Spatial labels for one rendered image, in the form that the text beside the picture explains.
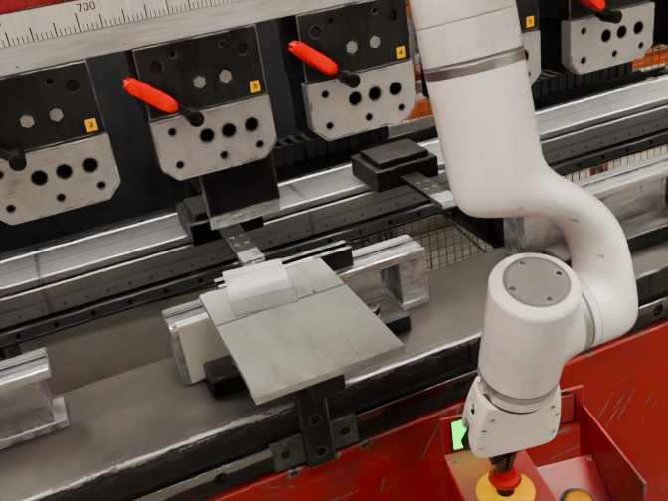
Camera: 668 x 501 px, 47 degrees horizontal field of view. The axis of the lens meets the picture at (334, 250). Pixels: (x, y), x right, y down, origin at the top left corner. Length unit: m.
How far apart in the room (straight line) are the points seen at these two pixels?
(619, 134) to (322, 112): 0.81
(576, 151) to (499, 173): 0.92
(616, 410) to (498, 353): 0.64
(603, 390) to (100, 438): 0.78
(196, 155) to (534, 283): 0.45
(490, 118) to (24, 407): 0.71
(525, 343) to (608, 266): 0.11
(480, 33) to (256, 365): 0.45
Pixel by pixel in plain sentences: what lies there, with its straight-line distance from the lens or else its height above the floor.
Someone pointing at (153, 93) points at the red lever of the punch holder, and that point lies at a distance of 0.90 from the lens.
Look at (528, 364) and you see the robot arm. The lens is 0.76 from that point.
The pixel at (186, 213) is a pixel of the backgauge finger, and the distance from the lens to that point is 1.28.
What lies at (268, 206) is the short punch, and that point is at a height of 1.09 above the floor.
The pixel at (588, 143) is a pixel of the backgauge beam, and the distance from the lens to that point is 1.62.
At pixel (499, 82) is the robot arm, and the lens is 0.68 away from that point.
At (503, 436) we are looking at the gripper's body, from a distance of 0.89.
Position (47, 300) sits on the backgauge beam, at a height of 0.94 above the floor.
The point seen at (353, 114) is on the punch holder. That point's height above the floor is 1.20.
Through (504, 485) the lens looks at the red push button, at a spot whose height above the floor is 0.81.
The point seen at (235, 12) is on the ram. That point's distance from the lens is 0.95.
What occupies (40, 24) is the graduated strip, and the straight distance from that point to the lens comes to 0.92.
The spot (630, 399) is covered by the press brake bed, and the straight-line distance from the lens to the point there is 1.39.
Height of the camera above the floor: 1.50
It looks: 27 degrees down
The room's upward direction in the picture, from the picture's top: 9 degrees counter-clockwise
